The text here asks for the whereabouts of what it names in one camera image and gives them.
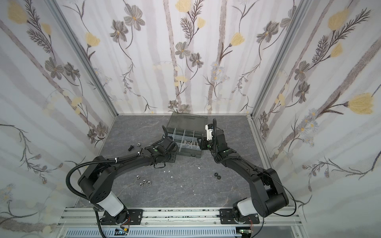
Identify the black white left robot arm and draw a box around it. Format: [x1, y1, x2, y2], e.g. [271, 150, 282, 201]
[65, 126, 177, 225]

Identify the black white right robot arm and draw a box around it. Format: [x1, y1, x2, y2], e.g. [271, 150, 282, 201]
[198, 119, 289, 222]

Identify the green compartment organizer box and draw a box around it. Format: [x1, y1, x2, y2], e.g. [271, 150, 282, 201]
[166, 112, 207, 158]

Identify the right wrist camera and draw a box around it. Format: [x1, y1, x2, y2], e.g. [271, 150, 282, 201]
[205, 124, 214, 141]

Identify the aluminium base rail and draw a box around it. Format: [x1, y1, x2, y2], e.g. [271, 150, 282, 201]
[57, 207, 302, 228]

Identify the white slotted cable duct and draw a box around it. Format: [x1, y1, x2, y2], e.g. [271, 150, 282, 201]
[63, 227, 242, 238]

